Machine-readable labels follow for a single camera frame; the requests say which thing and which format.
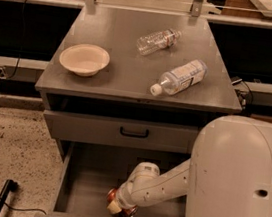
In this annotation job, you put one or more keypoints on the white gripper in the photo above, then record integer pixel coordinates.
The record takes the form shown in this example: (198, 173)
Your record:
(126, 197)

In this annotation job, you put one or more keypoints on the red coke can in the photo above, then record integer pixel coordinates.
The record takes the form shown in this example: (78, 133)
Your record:
(125, 212)

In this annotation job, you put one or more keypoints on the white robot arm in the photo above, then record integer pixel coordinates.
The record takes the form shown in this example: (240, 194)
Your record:
(229, 174)

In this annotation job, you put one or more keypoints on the open grey middle drawer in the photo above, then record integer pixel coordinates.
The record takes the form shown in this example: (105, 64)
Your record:
(90, 171)

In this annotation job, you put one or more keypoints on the grey top drawer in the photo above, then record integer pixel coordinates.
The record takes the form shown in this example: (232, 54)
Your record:
(106, 130)

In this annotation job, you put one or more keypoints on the grey drawer cabinet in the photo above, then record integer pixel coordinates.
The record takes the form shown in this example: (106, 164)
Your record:
(122, 89)

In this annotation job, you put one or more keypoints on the black bar on floor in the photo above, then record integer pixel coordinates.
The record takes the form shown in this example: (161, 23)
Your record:
(9, 186)

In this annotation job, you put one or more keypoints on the white labelled water bottle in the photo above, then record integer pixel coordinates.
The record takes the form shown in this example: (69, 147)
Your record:
(180, 78)

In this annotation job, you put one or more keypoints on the white paper bowl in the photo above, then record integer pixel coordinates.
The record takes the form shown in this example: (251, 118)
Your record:
(84, 59)

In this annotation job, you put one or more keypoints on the clear empty plastic bottle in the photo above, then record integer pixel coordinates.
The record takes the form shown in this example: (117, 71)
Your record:
(148, 44)

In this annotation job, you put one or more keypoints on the black drawer handle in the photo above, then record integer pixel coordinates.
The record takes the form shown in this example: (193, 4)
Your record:
(134, 134)

